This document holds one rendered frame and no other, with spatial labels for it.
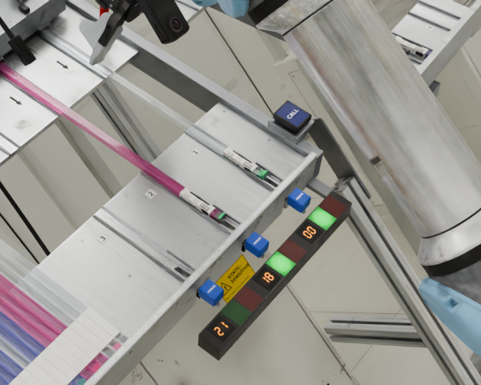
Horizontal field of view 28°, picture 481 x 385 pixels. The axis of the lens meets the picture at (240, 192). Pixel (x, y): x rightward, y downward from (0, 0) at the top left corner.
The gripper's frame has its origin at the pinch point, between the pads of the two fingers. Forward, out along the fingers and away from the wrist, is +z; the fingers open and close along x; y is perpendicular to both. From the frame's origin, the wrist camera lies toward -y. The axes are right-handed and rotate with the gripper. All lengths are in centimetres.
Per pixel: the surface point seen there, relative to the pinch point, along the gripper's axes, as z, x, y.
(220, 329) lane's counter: 1.1, 25.3, -42.1
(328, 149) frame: 5.1, -14.1, -34.9
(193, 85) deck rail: 8.5, -8.1, -10.2
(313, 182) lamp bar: 5.1, -6.9, -36.9
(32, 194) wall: 181, -43, 44
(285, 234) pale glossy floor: 163, -88, -31
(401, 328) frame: 28, -11, -66
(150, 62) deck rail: 12.2, -8.0, -0.9
